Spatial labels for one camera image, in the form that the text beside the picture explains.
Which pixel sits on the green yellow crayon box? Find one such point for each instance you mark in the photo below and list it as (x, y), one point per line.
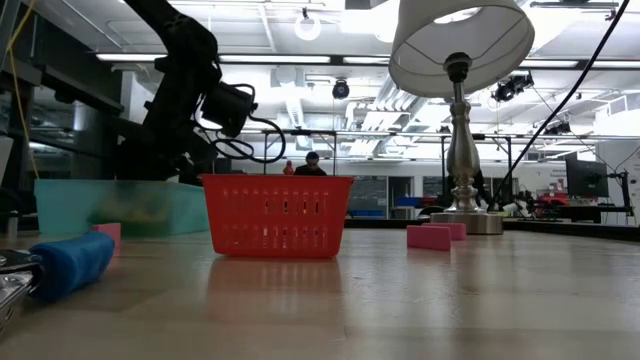
(135, 210)

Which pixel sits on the pink rubber eraser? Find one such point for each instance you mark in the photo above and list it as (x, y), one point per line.
(457, 231)
(427, 238)
(111, 232)

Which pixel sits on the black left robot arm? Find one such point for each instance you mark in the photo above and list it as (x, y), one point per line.
(185, 50)

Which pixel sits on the fluorescent ceiling light strip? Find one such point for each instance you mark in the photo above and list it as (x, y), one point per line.
(125, 57)
(550, 63)

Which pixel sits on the green translucent plastic tray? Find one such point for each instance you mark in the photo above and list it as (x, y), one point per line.
(60, 210)

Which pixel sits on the small red object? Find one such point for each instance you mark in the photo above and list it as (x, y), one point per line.
(289, 169)

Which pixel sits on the red plastic basket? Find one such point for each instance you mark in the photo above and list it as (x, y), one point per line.
(275, 220)

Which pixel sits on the person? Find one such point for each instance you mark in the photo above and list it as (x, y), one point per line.
(311, 167)

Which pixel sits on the black ceiling spotlight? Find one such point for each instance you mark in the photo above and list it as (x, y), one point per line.
(341, 90)
(557, 128)

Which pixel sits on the blue storage bin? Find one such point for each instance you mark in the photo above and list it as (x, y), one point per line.
(407, 201)

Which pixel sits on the silver table lamp white shade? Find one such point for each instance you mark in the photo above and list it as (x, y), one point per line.
(463, 150)

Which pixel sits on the red background equipment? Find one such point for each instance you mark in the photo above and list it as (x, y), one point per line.
(550, 199)

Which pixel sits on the black computer monitor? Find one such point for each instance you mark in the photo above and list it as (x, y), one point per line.
(587, 177)

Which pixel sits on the black desk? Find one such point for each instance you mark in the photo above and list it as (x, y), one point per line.
(590, 212)

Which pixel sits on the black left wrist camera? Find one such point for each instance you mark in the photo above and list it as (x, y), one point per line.
(227, 107)

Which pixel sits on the black background table frame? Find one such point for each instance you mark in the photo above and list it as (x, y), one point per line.
(300, 132)

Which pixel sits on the small silver metal post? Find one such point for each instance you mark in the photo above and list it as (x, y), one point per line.
(13, 225)

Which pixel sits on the black ceiling camera rig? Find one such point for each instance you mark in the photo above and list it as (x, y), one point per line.
(510, 87)

